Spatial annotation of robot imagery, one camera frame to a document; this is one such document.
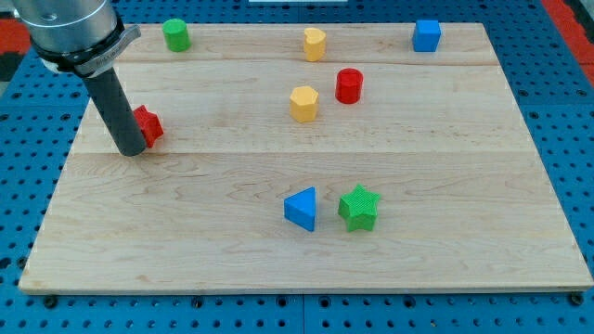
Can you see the yellow heart block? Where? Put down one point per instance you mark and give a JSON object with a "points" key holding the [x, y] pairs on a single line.
{"points": [[314, 44]]}

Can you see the red cylinder block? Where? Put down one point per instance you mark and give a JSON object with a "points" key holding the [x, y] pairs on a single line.
{"points": [[349, 85]]}

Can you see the green cylinder block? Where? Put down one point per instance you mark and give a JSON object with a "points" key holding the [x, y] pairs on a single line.
{"points": [[176, 35]]}

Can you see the yellow hexagon block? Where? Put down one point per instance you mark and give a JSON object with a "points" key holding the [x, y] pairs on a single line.
{"points": [[304, 104]]}

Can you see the blue triangle block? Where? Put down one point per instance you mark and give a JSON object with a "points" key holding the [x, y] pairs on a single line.
{"points": [[300, 209]]}

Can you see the blue cube block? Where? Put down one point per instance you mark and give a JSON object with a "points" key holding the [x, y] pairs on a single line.
{"points": [[426, 36]]}

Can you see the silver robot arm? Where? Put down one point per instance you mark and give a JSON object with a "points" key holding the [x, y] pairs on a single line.
{"points": [[80, 36]]}

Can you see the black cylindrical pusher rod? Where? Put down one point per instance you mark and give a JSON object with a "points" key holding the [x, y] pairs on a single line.
{"points": [[114, 109]]}

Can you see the light wooden board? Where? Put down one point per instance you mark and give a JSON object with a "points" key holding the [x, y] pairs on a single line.
{"points": [[466, 205]]}

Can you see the green star block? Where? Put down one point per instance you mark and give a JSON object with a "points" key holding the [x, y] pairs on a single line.
{"points": [[359, 209]]}

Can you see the red star block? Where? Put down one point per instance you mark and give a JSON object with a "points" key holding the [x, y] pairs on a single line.
{"points": [[149, 124]]}

